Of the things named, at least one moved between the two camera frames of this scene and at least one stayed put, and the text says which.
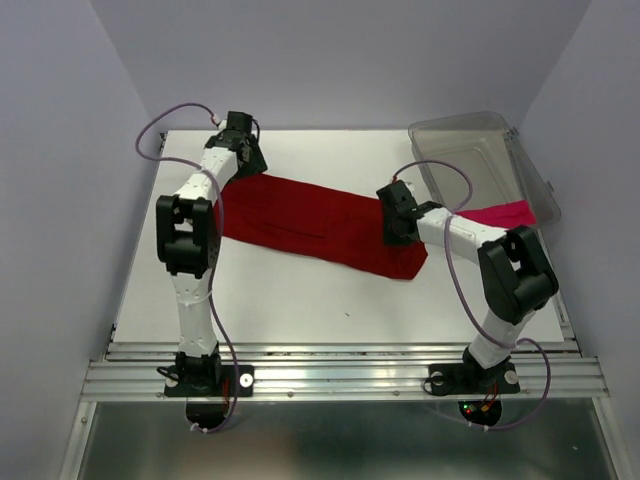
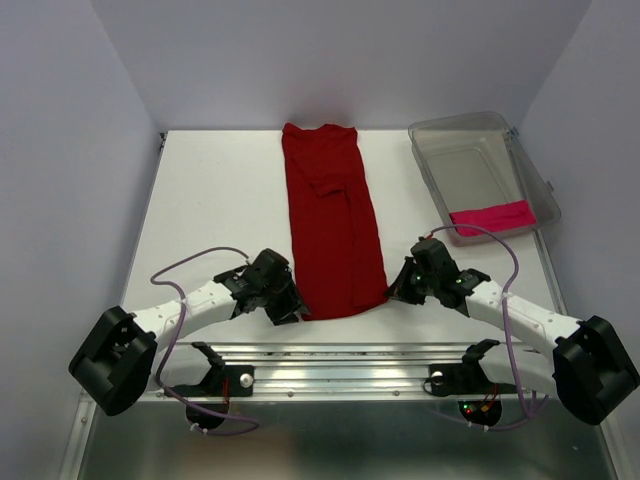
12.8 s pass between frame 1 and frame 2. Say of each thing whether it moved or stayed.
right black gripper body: moved
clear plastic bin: stayed
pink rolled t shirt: stayed
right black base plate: stayed
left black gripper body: moved
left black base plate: stayed
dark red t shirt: moved
